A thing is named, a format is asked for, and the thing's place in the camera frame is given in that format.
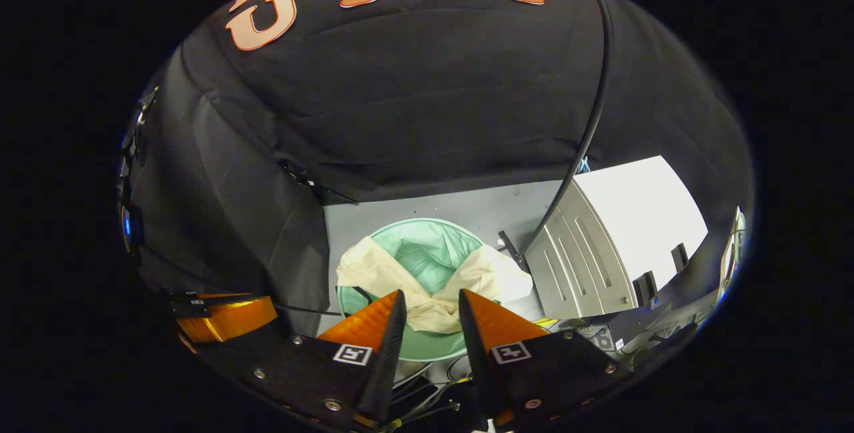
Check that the cream button shirt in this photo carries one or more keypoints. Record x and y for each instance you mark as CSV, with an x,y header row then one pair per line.
x,y
373,269

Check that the black metal clothes rack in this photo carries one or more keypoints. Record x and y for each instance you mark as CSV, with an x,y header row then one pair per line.
x,y
606,79

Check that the black backdrop cloth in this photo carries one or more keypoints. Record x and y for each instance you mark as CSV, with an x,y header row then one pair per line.
x,y
434,86

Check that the green laundry hamper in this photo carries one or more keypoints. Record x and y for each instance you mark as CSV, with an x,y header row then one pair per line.
x,y
427,246

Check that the white metal cabinet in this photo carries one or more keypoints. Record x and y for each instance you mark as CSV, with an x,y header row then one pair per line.
x,y
640,213

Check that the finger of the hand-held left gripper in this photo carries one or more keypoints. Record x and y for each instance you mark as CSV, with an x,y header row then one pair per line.
x,y
233,318

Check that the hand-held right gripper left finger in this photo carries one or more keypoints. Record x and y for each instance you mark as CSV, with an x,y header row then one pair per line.
x,y
387,366

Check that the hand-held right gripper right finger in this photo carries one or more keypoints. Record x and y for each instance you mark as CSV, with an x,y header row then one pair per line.
x,y
477,359

